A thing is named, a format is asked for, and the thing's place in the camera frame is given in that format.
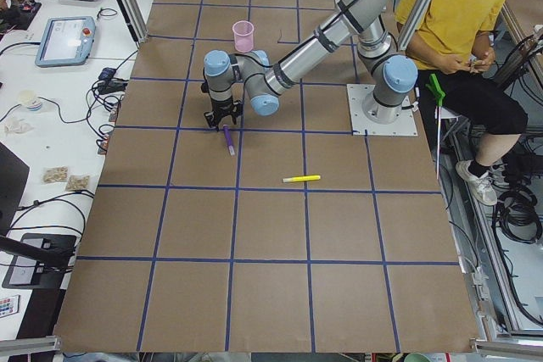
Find purple highlighter pen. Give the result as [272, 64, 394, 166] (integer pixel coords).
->
[222, 125, 236, 157]

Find lower blue teach pendant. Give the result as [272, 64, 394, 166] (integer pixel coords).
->
[35, 16, 96, 68]

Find snack packet left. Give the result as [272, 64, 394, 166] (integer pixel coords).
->
[42, 166, 69, 184]

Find white paper cup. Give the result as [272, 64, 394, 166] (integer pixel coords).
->
[18, 90, 42, 111]

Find yellow highlighter pen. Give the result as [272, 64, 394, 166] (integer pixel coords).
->
[282, 175, 321, 183]

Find person in yellow shirt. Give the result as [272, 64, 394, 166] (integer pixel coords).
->
[406, 0, 528, 206]

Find snack packet right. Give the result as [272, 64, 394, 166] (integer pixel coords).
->
[65, 175, 91, 192]

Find colourful remote control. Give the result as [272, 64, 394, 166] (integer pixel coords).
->
[0, 294, 20, 318]

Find pink plastic cup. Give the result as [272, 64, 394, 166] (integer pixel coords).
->
[232, 20, 255, 53]

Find snack packet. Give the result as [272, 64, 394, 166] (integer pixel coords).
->
[42, 166, 69, 184]
[65, 175, 91, 192]

